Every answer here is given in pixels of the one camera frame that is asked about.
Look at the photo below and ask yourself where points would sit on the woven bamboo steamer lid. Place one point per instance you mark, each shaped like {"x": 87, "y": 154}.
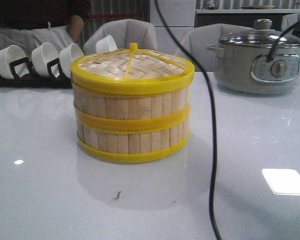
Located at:
{"x": 131, "y": 72}

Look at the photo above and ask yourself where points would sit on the grey chair left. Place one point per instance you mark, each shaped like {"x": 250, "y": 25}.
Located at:
{"x": 125, "y": 32}

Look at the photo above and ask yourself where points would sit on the glass pot lid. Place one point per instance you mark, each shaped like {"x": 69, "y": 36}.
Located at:
{"x": 261, "y": 36}

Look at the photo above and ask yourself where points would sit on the bamboo steamer basket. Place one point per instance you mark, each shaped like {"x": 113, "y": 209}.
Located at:
{"x": 131, "y": 114}
{"x": 133, "y": 148}

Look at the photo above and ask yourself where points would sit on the grey chair middle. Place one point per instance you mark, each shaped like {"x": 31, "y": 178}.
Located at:
{"x": 197, "y": 40}

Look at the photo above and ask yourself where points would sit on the white bowl far left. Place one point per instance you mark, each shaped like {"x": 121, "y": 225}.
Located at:
{"x": 8, "y": 55}

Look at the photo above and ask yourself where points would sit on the black bowl rack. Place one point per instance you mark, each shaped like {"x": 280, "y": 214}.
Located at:
{"x": 24, "y": 76}

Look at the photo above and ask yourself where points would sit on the grey electric cooking pot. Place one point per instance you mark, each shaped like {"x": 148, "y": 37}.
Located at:
{"x": 245, "y": 68}

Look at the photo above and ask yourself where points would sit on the grey chair far right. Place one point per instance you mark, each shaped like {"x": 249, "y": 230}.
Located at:
{"x": 290, "y": 19}

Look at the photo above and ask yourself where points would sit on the white bowl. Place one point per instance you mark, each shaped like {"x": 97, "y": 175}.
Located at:
{"x": 8, "y": 55}
{"x": 40, "y": 57}
{"x": 106, "y": 44}
{"x": 67, "y": 56}

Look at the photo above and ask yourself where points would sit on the standing person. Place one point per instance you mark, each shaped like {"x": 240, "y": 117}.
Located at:
{"x": 30, "y": 23}

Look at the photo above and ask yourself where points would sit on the grey chair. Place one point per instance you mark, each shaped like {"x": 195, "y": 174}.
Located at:
{"x": 290, "y": 19}
{"x": 125, "y": 32}
{"x": 197, "y": 40}

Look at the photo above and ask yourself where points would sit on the white bowl right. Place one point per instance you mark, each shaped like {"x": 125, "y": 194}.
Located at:
{"x": 106, "y": 44}

